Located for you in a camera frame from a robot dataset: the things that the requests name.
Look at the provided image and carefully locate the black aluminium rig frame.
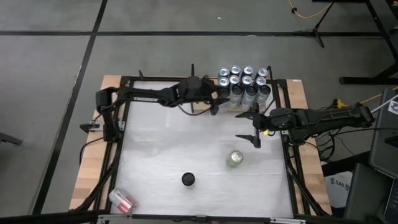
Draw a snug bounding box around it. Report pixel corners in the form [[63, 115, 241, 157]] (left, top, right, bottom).
[[70, 69, 333, 224]]

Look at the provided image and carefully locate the white printed box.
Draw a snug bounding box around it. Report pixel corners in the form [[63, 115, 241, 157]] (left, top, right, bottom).
[[323, 175, 353, 210]]

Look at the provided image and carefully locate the yellow cable with black plug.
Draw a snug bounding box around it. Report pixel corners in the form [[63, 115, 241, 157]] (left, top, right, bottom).
[[285, 0, 334, 19]]

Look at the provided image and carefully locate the black stand foot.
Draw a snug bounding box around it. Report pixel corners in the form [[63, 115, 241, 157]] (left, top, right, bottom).
[[0, 131, 24, 146]]

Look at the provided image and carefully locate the wooden shelf with black frame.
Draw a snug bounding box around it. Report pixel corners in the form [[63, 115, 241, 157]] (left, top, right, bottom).
[[190, 63, 276, 115]]

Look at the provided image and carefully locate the black keyboard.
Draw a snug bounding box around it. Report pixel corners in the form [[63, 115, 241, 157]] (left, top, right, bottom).
[[382, 179, 398, 224]]

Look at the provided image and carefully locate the green Sanzo calamansi can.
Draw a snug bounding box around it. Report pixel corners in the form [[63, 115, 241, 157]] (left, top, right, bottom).
[[226, 150, 244, 168]]

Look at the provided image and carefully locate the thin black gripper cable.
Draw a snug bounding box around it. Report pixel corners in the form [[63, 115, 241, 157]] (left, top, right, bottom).
[[177, 104, 214, 117]]

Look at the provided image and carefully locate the white cable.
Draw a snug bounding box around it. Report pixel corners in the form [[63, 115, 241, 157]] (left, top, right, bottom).
[[369, 95, 398, 114]]

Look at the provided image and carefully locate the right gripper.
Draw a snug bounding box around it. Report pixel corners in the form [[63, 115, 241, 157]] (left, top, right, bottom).
[[235, 104, 298, 149]]

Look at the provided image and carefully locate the grey desk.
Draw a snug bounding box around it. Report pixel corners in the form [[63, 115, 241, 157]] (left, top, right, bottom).
[[368, 88, 398, 171]]

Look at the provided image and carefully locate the yellow extension cable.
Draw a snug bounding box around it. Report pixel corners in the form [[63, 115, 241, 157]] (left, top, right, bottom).
[[333, 88, 398, 108]]

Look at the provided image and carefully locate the black desk leg frame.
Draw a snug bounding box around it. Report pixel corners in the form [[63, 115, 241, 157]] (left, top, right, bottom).
[[310, 0, 398, 86]]

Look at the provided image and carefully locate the pink white beverage can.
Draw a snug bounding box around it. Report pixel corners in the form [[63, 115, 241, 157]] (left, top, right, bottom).
[[108, 187, 139, 215]]

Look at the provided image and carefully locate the black tripod stand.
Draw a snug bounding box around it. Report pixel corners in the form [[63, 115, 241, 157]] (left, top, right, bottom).
[[292, 0, 338, 49]]

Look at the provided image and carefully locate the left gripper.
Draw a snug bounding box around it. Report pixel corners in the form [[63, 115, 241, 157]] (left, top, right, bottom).
[[174, 76, 231, 116]]

